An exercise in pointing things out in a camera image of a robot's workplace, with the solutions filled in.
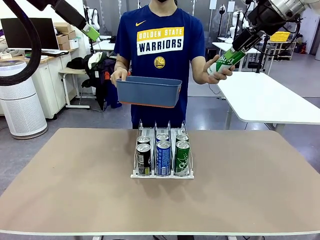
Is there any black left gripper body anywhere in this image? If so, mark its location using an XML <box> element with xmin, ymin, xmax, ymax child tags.
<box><xmin>26</xmin><ymin>0</ymin><xmax>81</xmax><ymax>25</ymax></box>

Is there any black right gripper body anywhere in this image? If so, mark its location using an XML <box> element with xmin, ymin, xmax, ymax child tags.
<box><xmin>247</xmin><ymin>0</ymin><xmax>287</xmax><ymax>36</ymax></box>

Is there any green white beer can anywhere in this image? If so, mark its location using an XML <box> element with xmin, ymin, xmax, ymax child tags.
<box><xmin>206</xmin><ymin>48</ymin><xmax>247</xmax><ymax>77</ymax></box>

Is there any blue plastic bin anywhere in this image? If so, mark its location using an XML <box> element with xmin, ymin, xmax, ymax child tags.
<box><xmin>115</xmin><ymin>75</ymin><xmax>183</xmax><ymax>109</ymax></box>

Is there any person's right forearm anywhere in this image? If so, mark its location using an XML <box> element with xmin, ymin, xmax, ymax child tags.
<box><xmin>114</xmin><ymin>53</ymin><xmax>132</xmax><ymax>72</ymax></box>

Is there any person's left forearm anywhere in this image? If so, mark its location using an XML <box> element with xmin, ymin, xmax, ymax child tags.
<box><xmin>190</xmin><ymin>55</ymin><xmax>209</xmax><ymax>86</ymax></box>

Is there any green beverage can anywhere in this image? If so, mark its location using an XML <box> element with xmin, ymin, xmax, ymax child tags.
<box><xmin>174</xmin><ymin>140</ymin><xmax>191</xmax><ymax>177</ymax></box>
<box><xmin>175</xmin><ymin>132</ymin><xmax>190</xmax><ymax>144</ymax></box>

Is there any black beverage can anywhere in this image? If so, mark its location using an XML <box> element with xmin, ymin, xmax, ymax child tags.
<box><xmin>135</xmin><ymin>143</ymin><xmax>152</xmax><ymax>176</ymax></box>
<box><xmin>136</xmin><ymin>135</ymin><xmax>152</xmax><ymax>147</ymax></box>

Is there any blue beverage can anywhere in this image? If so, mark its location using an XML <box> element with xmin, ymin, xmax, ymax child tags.
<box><xmin>155</xmin><ymin>132</ymin><xmax>171</xmax><ymax>144</ymax></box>
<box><xmin>155</xmin><ymin>140</ymin><xmax>172</xmax><ymax>176</ymax></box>

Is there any person's left hand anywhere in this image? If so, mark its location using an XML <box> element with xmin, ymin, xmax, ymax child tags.
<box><xmin>199</xmin><ymin>54</ymin><xmax>236</xmax><ymax>86</ymax></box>

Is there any person's right hand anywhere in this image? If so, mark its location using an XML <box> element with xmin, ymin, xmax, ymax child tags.
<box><xmin>109</xmin><ymin>67</ymin><xmax>129</xmax><ymax>89</ymax></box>

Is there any white background table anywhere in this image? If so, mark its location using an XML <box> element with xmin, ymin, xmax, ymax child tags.
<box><xmin>90</xmin><ymin>39</ymin><xmax>117</xmax><ymax>58</ymax></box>
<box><xmin>211</xmin><ymin>41</ymin><xmax>262</xmax><ymax>72</ymax></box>

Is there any brown cardboard box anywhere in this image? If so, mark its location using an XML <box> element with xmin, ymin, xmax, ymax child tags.
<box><xmin>56</xmin><ymin>30</ymin><xmax>77</xmax><ymax>45</ymax></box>
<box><xmin>58</xmin><ymin>41</ymin><xmax>72</xmax><ymax>52</ymax></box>
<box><xmin>53</xmin><ymin>22</ymin><xmax>73</xmax><ymax>34</ymax></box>

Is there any yellow plastic crate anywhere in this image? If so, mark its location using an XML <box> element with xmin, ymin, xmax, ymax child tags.
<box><xmin>270</xmin><ymin>30</ymin><xmax>292</xmax><ymax>43</ymax></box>

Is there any white green jacket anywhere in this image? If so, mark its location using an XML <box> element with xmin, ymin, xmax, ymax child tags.
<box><xmin>84</xmin><ymin>51</ymin><xmax>104</xmax><ymax>74</ymax></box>

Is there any wooden low shelf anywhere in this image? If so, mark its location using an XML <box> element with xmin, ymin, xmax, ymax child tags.
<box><xmin>265</xmin><ymin>40</ymin><xmax>298</xmax><ymax>62</ymax></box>

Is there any black computer tower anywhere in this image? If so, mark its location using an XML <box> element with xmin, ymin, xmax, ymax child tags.
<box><xmin>205</xmin><ymin>48</ymin><xmax>217</xmax><ymax>64</ymax></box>

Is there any black jacket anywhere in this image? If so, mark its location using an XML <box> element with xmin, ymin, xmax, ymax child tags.
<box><xmin>66</xmin><ymin>56</ymin><xmax>87</xmax><ymax>71</ymax></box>

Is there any black light stand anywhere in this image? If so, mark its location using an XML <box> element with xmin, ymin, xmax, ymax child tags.
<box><xmin>216</xmin><ymin>4</ymin><xmax>226</xmax><ymax>39</ymax></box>

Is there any black keyboard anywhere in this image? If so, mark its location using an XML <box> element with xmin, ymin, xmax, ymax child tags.
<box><xmin>39</xmin><ymin>49</ymin><xmax>70</xmax><ymax>57</ymax></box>

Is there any beige top rolling table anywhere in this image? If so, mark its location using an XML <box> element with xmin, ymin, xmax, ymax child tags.
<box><xmin>58</xmin><ymin>68</ymin><xmax>92</xmax><ymax>110</ymax></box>

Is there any black computer monitor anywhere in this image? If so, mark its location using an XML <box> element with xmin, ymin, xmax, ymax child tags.
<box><xmin>0</xmin><ymin>17</ymin><xmax>60</xmax><ymax>57</ymax></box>

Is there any white side table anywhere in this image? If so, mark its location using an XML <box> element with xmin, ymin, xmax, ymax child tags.
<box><xmin>215</xmin><ymin>71</ymin><xmax>320</xmax><ymax>135</ymax></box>

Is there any white office desk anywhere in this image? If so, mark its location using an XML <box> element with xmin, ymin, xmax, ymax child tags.
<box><xmin>0</xmin><ymin>48</ymin><xmax>79</xmax><ymax>121</ymax></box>

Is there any dark navy jacket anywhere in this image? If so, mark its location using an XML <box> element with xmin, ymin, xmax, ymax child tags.
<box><xmin>81</xmin><ymin>57</ymin><xmax>124</xmax><ymax>112</ymax></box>

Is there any person in blue t-shirt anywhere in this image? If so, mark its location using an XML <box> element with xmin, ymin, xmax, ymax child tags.
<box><xmin>113</xmin><ymin>0</ymin><xmax>207</xmax><ymax>130</ymax></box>

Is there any white air purifier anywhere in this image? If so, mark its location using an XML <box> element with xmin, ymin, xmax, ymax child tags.
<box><xmin>0</xmin><ymin>59</ymin><xmax>49</xmax><ymax>141</ymax></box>

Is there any black camera stand pole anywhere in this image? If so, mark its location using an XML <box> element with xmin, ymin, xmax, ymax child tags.
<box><xmin>249</xmin><ymin>34</ymin><xmax>271</xmax><ymax>74</ymax></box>

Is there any black left arm cable sleeve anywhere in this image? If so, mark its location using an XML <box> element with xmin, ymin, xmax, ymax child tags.
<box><xmin>0</xmin><ymin>0</ymin><xmax>43</xmax><ymax>87</ymax></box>

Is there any white wire can dispenser rack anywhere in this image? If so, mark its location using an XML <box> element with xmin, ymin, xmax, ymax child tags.
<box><xmin>130</xmin><ymin>119</ymin><xmax>195</xmax><ymax>180</ymax></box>

